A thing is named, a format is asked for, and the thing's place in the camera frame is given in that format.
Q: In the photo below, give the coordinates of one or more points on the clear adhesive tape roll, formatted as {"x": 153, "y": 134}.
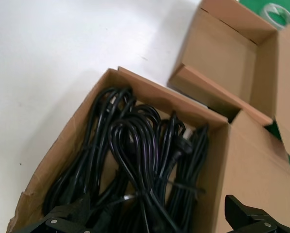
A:
{"x": 271, "y": 9}

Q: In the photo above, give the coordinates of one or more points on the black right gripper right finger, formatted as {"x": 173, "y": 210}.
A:
{"x": 246, "y": 221}

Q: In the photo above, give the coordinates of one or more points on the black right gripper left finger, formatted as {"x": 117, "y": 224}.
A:
{"x": 57, "y": 222}

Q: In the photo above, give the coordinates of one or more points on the open cardboard box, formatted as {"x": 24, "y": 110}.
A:
{"x": 220, "y": 53}
{"x": 251, "y": 170}

